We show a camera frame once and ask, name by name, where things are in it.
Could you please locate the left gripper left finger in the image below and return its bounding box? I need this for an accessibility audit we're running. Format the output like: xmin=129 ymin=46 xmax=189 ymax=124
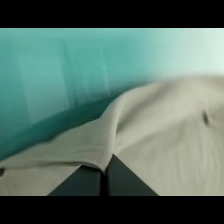
xmin=47 ymin=165 xmax=102 ymax=197

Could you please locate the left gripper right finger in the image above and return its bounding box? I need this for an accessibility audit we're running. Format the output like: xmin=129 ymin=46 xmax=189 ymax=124
xmin=106 ymin=153 xmax=160 ymax=197

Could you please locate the taupe garment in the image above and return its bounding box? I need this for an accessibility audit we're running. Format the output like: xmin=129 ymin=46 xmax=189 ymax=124
xmin=0 ymin=75 xmax=224 ymax=197

